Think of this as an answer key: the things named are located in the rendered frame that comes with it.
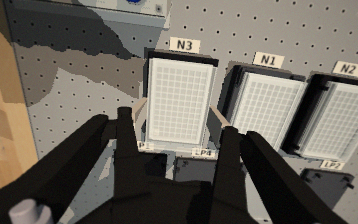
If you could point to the cream label reading lp2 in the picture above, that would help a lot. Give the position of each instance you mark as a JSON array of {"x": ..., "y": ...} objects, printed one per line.
[{"x": 332, "y": 165}]

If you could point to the cream label with n3 text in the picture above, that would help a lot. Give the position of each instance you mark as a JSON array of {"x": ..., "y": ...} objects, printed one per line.
[{"x": 185, "y": 45}]

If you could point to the cream label reading lp4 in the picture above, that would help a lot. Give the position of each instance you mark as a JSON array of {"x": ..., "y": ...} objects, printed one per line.
[{"x": 205, "y": 153}]

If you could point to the cream label plate with n1 text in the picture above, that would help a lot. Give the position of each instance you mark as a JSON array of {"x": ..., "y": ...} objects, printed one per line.
[{"x": 268, "y": 60}]

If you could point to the cream label plate reading lp1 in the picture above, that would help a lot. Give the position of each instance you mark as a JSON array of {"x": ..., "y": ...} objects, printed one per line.
[{"x": 141, "y": 145}]

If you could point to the white n2 label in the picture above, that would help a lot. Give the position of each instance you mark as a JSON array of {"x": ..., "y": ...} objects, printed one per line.
[{"x": 346, "y": 68}]

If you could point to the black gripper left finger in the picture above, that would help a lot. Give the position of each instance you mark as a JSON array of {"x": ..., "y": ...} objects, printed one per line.
[{"x": 42, "y": 194}]

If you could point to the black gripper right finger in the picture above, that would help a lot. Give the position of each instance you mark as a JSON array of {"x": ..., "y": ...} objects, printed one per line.
[{"x": 285, "y": 195}]

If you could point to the white operator button panel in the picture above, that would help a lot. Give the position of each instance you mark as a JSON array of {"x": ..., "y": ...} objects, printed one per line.
[{"x": 152, "y": 13}]

